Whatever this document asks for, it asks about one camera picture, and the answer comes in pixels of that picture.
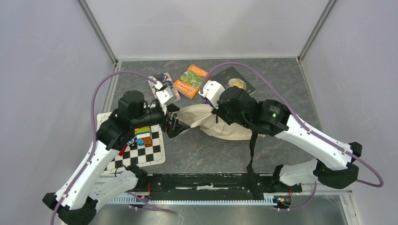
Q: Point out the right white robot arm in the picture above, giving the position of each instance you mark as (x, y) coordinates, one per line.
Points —
(332, 164)

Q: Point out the blue robot figure toy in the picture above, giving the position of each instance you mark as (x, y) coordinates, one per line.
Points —
(132, 142)

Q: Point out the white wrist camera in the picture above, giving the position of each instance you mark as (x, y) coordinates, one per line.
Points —
(211, 93)
(164, 94)

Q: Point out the black book gold emblem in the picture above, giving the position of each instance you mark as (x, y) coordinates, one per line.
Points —
(231, 77)

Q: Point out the red calculator toy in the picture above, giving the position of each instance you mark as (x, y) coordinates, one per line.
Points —
(123, 150)

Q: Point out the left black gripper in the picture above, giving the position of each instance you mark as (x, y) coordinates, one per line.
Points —
(176, 127)

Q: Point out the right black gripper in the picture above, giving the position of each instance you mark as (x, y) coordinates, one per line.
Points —
(218, 112)

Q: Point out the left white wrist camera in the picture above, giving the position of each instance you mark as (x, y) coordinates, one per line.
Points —
(164, 94)

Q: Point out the orange treehouse book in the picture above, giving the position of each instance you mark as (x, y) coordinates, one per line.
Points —
(190, 81)

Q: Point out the colourful block stack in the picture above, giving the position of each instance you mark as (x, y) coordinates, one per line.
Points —
(143, 137)

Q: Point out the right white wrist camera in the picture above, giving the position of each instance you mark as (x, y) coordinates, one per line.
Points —
(211, 93)

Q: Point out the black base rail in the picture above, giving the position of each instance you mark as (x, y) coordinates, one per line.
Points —
(212, 188)

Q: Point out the checkered chess mat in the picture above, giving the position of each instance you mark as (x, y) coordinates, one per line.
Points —
(140, 155)

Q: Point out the cream canvas backpack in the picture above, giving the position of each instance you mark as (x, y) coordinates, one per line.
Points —
(200, 116)

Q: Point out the floral navy book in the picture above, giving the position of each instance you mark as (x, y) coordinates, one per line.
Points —
(167, 81)

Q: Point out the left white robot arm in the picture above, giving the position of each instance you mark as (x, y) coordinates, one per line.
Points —
(78, 201)

